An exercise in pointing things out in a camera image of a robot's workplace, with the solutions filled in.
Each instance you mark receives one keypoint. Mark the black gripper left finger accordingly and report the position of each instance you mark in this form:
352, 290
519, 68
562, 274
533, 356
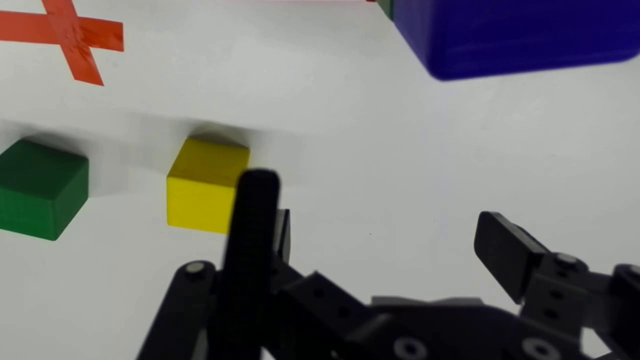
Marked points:
310, 296

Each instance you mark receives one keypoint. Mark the yellow toy block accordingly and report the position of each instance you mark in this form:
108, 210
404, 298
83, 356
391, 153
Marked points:
200, 192

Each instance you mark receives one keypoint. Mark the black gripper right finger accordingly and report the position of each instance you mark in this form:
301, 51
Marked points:
513, 257

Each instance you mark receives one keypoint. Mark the orange tape grid mark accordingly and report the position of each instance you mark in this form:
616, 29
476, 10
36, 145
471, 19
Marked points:
66, 32

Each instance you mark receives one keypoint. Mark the blue toy block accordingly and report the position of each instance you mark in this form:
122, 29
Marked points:
521, 32

